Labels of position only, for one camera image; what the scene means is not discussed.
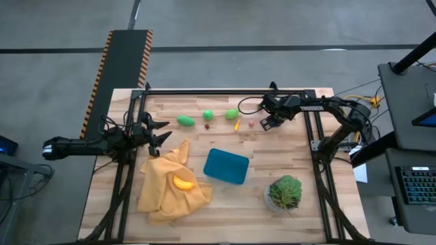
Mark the teal plastic tupperware container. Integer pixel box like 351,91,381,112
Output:
203,148,251,186

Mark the grey desk with pole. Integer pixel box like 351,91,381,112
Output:
377,62,436,152

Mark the black aluminium table frame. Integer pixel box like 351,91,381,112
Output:
78,81,371,244

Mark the long green toy vegetable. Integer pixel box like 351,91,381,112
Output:
176,115,196,127

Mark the dark device with blue light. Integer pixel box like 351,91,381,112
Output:
0,135,20,157

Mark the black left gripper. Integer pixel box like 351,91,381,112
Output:
130,111,173,158

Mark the white paper sheet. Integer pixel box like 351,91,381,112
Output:
352,145,369,184

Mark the black vertical pole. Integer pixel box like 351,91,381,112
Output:
390,32,436,75

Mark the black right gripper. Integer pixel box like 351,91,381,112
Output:
260,103,290,132

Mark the tablet with blue screen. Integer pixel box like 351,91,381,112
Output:
411,108,436,129

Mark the grey desk with keyboard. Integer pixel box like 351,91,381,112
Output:
384,148,436,236

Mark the yellow toy banana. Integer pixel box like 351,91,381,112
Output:
172,175,196,191

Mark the black mat with hazard stripes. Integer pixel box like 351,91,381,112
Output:
79,29,154,141

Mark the grey metal stand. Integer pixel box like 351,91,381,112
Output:
0,152,55,245

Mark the yellow cable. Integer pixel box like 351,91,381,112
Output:
342,94,382,144

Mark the black diagonal support beam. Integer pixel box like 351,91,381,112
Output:
349,131,388,168

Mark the succulent in white patterned pot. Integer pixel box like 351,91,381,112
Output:
264,174,303,214

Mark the black backlit keyboard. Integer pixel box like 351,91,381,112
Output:
394,165,436,206

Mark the yellow orange waffle cloth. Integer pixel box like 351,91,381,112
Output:
136,138,214,224

